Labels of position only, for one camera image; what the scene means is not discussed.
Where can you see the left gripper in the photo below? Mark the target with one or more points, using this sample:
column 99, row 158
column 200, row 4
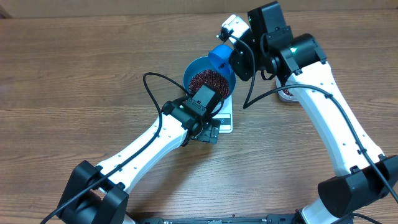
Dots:
column 209, row 130

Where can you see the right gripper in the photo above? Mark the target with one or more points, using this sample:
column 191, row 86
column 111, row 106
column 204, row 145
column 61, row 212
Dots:
column 239, row 62

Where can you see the blue plastic measuring scoop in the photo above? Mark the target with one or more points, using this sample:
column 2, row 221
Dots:
column 219, row 58

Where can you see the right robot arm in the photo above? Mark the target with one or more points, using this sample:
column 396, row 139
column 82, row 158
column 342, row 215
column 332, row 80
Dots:
column 363, row 173

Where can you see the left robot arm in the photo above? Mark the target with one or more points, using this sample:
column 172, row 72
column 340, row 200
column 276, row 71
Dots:
column 99, row 194

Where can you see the white digital kitchen scale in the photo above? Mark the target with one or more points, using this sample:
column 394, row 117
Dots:
column 225, row 115

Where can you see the red beans in bowl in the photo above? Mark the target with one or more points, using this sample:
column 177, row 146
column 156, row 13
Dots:
column 213, row 79

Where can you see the teal metal bowl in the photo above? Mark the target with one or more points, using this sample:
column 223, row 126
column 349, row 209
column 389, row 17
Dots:
column 201, row 64

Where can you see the clear plastic food container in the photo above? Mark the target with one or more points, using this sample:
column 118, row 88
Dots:
column 283, row 96

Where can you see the red adzuki beans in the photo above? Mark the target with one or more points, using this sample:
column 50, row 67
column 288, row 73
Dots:
column 287, row 92

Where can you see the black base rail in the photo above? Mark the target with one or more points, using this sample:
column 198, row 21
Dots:
column 214, row 220

